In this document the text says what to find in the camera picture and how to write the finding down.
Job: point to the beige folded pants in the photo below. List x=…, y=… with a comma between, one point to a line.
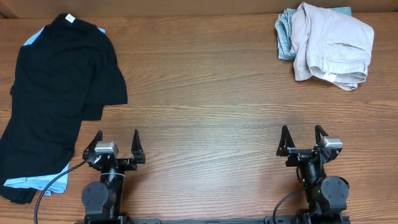
x=331, y=46

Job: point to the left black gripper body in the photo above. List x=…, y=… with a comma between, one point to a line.
x=125, y=161

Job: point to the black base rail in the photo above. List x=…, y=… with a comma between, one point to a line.
x=285, y=219

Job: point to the light blue printed t-shirt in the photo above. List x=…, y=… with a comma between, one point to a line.
x=39, y=182

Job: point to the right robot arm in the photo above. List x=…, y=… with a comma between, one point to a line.
x=326, y=195

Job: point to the grey-blue folded garment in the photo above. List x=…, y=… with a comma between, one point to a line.
x=283, y=27

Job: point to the black garment under pile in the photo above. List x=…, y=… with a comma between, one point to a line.
x=18, y=195

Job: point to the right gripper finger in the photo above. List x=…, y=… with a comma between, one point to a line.
x=286, y=144
x=319, y=133

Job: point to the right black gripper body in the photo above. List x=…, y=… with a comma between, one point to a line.
x=299, y=157

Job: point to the black t-shirt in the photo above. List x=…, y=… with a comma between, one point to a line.
x=65, y=76

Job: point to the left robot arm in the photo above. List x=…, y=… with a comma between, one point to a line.
x=102, y=199

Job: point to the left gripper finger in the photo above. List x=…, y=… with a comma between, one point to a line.
x=90, y=149
x=137, y=150

